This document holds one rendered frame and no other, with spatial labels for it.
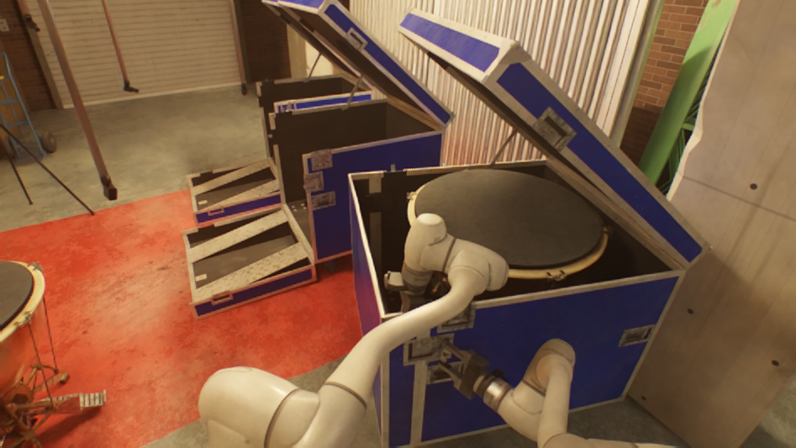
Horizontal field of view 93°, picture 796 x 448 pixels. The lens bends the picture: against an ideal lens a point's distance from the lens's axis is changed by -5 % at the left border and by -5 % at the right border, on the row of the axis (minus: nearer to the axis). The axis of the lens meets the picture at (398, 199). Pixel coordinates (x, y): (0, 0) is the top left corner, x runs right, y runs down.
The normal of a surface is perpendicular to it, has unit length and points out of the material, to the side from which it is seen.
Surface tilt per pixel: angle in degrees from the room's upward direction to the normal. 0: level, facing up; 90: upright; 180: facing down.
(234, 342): 0
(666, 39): 90
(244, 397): 16
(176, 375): 0
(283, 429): 29
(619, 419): 0
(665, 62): 90
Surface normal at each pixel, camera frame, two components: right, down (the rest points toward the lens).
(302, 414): 0.11, -0.76
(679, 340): -0.85, 0.25
